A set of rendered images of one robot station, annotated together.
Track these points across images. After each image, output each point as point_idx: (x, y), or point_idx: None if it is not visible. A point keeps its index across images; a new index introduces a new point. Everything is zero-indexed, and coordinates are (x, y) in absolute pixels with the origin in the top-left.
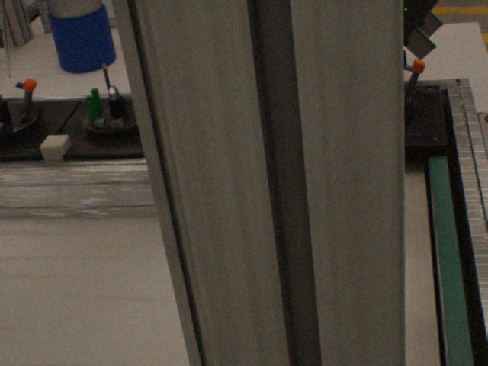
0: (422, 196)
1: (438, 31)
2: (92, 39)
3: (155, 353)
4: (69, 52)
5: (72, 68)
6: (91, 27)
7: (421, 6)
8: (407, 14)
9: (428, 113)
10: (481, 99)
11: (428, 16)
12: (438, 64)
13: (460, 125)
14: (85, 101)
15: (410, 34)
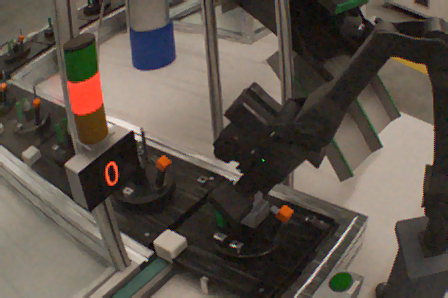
0: None
1: (418, 129)
2: (150, 48)
3: None
4: (134, 54)
5: (135, 65)
6: (151, 40)
7: (277, 164)
8: (263, 166)
9: (289, 255)
10: (393, 224)
11: (372, 134)
12: (394, 166)
13: (305, 278)
14: None
15: (271, 185)
